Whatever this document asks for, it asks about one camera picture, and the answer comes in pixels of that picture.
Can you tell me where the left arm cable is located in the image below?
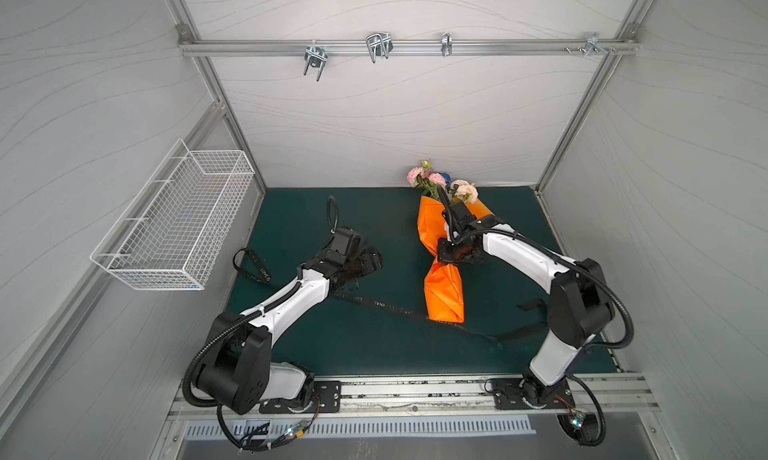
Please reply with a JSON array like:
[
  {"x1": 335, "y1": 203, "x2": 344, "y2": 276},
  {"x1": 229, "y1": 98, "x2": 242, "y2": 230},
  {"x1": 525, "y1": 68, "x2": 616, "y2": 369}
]
[{"x1": 215, "y1": 393, "x2": 322, "y2": 453}]

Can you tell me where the white wire basket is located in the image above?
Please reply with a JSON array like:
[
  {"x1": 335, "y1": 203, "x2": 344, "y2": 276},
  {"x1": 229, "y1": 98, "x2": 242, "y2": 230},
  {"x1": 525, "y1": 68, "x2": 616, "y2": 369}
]
[{"x1": 90, "y1": 139, "x2": 254, "y2": 291}]

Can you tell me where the orange wrapping paper sheet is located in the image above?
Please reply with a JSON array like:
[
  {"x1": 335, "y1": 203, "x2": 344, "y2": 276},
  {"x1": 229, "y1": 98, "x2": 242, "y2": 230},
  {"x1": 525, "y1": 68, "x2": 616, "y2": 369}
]
[{"x1": 416, "y1": 195, "x2": 496, "y2": 325}]

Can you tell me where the black strap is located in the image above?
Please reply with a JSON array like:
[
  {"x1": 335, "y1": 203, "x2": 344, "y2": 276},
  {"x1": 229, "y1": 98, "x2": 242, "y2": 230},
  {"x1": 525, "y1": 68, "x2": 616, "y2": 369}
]
[{"x1": 231, "y1": 246, "x2": 550, "y2": 344}]

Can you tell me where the pink fake flower spray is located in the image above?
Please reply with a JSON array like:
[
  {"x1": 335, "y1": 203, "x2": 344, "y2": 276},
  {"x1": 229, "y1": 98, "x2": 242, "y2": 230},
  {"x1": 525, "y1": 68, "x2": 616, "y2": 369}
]
[{"x1": 406, "y1": 160, "x2": 440, "y2": 200}]

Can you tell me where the middle metal u-bolt clamp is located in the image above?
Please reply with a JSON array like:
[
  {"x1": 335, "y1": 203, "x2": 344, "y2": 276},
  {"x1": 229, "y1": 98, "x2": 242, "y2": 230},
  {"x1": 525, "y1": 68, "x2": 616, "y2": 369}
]
[{"x1": 365, "y1": 32, "x2": 393, "y2": 64}]

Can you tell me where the small metal bracket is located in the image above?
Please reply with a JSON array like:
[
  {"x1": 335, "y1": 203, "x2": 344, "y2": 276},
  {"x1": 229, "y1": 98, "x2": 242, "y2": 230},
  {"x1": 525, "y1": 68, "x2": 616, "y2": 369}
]
[{"x1": 441, "y1": 33, "x2": 453, "y2": 58}]

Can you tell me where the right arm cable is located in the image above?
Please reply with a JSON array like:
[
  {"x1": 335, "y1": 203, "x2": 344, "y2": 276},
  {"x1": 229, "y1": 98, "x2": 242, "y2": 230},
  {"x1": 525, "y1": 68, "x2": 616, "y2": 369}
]
[{"x1": 556, "y1": 375, "x2": 608, "y2": 448}]

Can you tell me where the aluminium top crossbar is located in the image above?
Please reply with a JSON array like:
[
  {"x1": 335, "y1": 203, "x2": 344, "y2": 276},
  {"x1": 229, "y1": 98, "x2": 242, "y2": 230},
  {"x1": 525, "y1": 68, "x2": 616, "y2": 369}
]
[{"x1": 179, "y1": 37, "x2": 641, "y2": 58}]

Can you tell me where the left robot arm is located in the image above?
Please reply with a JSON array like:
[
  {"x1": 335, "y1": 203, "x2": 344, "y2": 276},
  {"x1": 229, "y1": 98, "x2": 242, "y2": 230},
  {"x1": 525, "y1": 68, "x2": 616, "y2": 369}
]
[{"x1": 181, "y1": 247, "x2": 383, "y2": 415}]

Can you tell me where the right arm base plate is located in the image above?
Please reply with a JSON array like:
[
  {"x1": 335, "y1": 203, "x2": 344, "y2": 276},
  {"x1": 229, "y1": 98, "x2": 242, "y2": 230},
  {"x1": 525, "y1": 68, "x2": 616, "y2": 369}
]
[{"x1": 487, "y1": 377, "x2": 575, "y2": 411}]

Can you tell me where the aluminium front rail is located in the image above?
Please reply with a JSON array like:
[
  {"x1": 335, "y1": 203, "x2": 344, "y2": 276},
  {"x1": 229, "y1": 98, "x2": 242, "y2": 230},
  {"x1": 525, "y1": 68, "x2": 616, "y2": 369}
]
[{"x1": 166, "y1": 372, "x2": 660, "y2": 422}]

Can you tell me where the left metal u-bolt clamp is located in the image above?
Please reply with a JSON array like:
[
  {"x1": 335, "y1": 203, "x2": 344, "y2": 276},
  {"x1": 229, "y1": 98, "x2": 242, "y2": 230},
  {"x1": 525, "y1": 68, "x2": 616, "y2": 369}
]
[{"x1": 303, "y1": 45, "x2": 328, "y2": 82}]

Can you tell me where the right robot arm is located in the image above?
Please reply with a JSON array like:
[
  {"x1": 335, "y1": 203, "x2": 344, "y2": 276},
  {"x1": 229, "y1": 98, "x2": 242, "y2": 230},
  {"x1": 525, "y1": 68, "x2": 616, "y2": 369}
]
[{"x1": 437, "y1": 216, "x2": 635, "y2": 408}]

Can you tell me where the white vent grille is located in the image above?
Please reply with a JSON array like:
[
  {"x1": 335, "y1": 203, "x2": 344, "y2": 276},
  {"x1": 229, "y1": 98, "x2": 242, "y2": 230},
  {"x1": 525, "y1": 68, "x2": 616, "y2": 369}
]
[{"x1": 184, "y1": 415, "x2": 537, "y2": 441}]

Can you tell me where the right metal bolt clamp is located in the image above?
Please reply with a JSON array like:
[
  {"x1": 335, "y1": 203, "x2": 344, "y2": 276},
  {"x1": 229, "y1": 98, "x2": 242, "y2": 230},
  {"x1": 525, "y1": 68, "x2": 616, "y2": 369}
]
[{"x1": 564, "y1": 34, "x2": 617, "y2": 58}]

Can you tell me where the peach fake flower spray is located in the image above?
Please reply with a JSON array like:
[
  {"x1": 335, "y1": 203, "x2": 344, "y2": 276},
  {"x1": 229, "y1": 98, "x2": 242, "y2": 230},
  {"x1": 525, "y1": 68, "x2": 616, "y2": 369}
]
[{"x1": 449, "y1": 180, "x2": 479, "y2": 205}]

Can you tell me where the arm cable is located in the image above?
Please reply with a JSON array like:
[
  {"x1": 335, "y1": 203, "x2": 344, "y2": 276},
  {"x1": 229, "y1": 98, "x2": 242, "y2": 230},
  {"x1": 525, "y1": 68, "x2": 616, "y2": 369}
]
[
  {"x1": 556, "y1": 375, "x2": 608, "y2": 448},
  {"x1": 215, "y1": 393, "x2": 322, "y2": 453}
]

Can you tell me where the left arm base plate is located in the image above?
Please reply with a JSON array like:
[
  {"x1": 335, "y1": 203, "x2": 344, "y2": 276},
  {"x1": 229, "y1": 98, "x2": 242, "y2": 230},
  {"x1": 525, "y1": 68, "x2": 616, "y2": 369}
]
[{"x1": 259, "y1": 379, "x2": 341, "y2": 414}]

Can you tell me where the metal u-bolt clamp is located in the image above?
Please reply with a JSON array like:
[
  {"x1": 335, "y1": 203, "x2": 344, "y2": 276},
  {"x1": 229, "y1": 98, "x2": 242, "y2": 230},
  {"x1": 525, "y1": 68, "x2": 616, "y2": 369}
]
[
  {"x1": 303, "y1": 45, "x2": 328, "y2": 82},
  {"x1": 365, "y1": 32, "x2": 393, "y2": 64}
]

